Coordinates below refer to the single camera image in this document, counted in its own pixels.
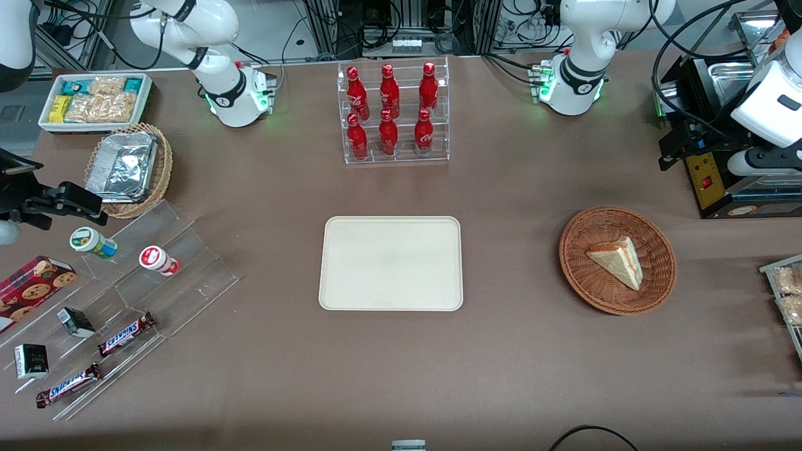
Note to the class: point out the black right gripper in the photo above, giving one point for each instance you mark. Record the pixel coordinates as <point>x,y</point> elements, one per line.
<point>17,195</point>

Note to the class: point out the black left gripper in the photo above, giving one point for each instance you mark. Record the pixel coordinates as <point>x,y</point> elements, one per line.
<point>707,129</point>

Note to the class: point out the triangular sandwich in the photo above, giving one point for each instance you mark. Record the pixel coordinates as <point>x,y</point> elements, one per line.
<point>620,262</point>

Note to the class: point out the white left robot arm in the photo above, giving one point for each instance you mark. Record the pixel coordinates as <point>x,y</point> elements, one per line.
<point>576,81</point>

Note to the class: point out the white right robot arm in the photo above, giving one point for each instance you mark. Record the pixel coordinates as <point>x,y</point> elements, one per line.
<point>232,94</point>

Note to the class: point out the aluminium foil tray stack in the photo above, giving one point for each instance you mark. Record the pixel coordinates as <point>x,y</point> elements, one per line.
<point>122,166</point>

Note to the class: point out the deep wicker basket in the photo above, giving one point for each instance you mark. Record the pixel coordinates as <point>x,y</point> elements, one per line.
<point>161,169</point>

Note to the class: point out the metal tray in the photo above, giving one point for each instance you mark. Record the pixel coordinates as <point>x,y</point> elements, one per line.
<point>772,275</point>

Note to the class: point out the round shallow wicker basket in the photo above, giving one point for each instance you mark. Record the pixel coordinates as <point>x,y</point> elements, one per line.
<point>595,282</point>

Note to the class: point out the cream rectangular tray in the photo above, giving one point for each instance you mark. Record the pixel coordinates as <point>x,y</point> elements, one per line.
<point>390,263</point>

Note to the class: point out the black machine with yellow panel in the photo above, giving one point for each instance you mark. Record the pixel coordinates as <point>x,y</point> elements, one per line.
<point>708,181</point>

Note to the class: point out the green label yogurt cup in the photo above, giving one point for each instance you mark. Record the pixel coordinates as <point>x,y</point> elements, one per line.
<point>93,242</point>

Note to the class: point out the clear cracker bag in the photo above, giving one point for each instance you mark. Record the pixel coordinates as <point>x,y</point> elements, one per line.
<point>106,86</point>
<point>100,108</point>

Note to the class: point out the yellow snack packet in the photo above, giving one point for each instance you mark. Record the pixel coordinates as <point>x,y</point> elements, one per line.
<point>59,109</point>

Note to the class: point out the red label yogurt cup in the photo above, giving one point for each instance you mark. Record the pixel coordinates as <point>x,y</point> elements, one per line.
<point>158,260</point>

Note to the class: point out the red plaid cookie box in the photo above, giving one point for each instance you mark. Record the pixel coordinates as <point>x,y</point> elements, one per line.
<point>34,288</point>

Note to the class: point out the teal snack packet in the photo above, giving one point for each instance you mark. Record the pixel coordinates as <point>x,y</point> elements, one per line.
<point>133,85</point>
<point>76,86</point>

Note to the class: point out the clear acrylic stepped shelf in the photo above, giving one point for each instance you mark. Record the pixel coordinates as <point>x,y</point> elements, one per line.
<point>182,263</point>

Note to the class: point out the small black carton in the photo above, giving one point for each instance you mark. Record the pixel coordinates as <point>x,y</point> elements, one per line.
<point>31,361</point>
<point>75,322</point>

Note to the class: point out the white plastic snack bin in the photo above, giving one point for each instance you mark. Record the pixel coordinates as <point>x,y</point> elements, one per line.
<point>147,94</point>

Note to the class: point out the Snickers chocolate bar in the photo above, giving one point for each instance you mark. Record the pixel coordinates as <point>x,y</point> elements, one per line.
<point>127,334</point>
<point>69,385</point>

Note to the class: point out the shiny steel pan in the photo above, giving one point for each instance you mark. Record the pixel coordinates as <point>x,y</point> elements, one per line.
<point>752,28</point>

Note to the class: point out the clear snack bag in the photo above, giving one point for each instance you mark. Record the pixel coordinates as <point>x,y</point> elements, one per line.
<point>789,280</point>
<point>792,310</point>

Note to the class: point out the red cola bottle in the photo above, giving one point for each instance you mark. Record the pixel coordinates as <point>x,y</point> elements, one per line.
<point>356,94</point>
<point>357,141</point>
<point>389,93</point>
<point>428,89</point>
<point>388,138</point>
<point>424,134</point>

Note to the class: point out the clear acrylic bottle rack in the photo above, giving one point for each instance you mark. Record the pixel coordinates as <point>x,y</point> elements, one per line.
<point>401,156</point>

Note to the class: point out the white power strip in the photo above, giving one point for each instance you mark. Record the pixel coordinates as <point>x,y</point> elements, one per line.
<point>406,45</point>

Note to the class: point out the small grey device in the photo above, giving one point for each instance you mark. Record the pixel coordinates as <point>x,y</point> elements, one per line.
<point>408,446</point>

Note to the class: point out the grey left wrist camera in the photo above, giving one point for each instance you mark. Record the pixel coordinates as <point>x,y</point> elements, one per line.
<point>761,161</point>

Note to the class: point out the aluminium frame rack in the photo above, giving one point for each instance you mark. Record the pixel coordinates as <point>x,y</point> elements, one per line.
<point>326,28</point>

